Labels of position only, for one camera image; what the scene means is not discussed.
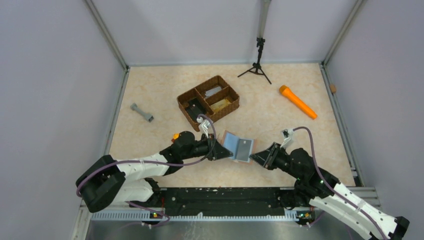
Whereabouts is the brown leather card holder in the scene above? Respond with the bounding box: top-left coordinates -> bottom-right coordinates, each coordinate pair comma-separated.
222,130 -> 256,164

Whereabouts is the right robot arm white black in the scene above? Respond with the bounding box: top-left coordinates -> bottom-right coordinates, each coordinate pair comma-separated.
250,142 -> 410,240

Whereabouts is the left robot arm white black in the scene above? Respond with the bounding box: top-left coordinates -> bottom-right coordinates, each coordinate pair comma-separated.
75,131 -> 233,213

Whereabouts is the gold card in basket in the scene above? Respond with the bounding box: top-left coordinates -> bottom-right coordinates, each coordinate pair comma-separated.
210,98 -> 231,113

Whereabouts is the silver card in basket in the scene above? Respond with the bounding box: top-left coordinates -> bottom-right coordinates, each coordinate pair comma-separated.
204,85 -> 222,99

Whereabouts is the yellow red toy car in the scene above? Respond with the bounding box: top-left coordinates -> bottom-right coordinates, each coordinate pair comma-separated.
171,133 -> 181,143

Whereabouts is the black object in basket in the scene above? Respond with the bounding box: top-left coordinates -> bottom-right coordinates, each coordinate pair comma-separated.
185,99 -> 206,122

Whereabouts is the brown wicker divided basket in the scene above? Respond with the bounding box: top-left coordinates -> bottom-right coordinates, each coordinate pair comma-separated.
176,75 -> 240,132

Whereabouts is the orange flashlight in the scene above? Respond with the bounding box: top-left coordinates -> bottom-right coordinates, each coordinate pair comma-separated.
278,85 -> 318,120

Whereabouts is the grey plastic connector piece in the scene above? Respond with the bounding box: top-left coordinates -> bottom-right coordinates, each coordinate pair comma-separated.
130,103 -> 154,123

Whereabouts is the small tan block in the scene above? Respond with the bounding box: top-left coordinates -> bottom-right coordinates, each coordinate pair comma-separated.
329,83 -> 337,94

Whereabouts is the black mini tripod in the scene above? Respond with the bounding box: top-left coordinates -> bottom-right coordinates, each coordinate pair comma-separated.
237,37 -> 272,85

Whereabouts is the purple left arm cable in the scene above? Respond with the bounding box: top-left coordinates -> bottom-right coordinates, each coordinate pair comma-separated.
76,113 -> 218,229

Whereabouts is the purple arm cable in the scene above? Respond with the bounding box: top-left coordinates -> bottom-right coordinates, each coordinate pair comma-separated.
291,126 -> 390,240
76,113 -> 218,229

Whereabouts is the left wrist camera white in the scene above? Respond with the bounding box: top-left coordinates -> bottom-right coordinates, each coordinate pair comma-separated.
196,114 -> 211,138

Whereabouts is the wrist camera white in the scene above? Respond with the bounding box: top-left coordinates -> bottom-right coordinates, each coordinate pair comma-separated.
196,114 -> 211,138
280,128 -> 294,149

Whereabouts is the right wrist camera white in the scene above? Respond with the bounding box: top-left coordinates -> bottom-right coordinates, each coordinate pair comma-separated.
280,128 -> 294,149

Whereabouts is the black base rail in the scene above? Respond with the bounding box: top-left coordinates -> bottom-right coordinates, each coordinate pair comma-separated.
129,187 -> 327,220

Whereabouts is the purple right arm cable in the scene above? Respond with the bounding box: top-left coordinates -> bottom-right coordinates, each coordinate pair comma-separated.
291,126 -> 390,240

